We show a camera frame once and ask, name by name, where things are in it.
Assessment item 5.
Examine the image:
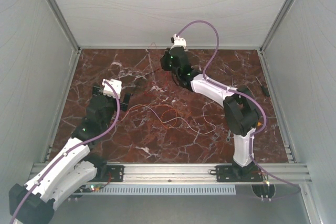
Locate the white wire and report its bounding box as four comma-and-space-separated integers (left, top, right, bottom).
115, 102, 217, 136

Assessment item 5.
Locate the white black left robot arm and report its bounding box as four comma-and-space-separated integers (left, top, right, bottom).
9, 79, 125, 223

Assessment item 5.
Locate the black precision screwdriver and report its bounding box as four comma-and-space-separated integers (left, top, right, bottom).
256, 77, 270, 98

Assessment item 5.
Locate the silver combination wrench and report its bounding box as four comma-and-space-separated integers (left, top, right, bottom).
226, 130, 231, 142

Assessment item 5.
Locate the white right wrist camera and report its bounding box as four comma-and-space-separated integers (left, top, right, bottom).
171, 34, 187, 49

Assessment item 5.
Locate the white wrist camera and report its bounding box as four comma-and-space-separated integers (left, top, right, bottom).
171, 34, 187, 49
102, 79, 122, 99

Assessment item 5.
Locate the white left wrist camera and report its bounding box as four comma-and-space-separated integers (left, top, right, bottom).
102, 79, 122, 99

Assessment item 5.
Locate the aluminium front rail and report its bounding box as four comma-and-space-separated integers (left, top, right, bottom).
28, 162, 313, 184

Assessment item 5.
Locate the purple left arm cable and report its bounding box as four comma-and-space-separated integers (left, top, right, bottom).
10, 81, 121, 224

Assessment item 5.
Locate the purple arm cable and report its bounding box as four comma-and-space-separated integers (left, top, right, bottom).
176, 20, 301, 201
10, 81, 121, 224

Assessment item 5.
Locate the grey slotted cable duct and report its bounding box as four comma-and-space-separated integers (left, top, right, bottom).
70, 184, 236, 195

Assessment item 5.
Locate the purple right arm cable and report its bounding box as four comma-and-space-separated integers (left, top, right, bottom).
176, 20, 301, 201

